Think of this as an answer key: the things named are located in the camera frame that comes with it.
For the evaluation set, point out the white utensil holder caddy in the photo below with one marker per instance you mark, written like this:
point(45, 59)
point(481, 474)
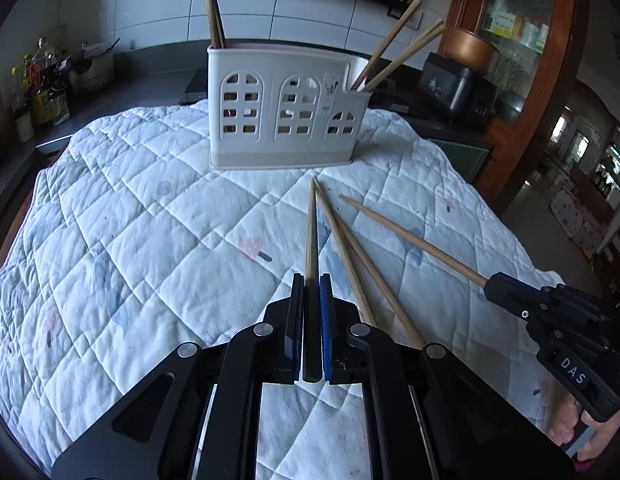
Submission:
point(283, 106)

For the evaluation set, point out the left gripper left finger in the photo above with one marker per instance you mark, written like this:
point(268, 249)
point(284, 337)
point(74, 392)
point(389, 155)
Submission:
point(293, 329)

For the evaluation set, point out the white pressure cooker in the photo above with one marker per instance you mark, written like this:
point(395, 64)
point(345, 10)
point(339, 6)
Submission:
point(91, 68)

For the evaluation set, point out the wooden slotted spatula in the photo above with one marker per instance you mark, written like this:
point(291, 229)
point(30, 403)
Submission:
point(402, 21)

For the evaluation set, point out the white quilted cloth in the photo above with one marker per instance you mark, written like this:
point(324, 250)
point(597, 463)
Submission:
point(133, 244)

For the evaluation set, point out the black gas stove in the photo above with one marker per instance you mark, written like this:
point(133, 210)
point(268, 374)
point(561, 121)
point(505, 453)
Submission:
point(197, 88)

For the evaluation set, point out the black rice cooker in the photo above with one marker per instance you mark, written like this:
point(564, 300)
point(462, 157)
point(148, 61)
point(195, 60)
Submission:
point(455, 87)

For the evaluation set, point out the wooden glass cabinet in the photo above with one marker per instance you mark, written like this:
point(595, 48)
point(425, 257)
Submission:
point(539, 46)

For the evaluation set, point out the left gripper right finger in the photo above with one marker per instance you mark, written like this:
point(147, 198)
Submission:
point(326, 304)

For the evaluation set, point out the copper inner pot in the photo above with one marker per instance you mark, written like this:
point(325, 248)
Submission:
point(466, 48)

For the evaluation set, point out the yellow cap oil bottle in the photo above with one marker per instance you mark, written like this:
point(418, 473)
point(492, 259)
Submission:
point(39, 92)

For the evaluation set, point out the dark chopstick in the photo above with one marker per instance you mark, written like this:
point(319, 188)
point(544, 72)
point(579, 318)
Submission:
point(220, 25)

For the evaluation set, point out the wall socket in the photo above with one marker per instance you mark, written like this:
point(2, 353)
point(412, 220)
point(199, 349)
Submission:
point(415, 20)

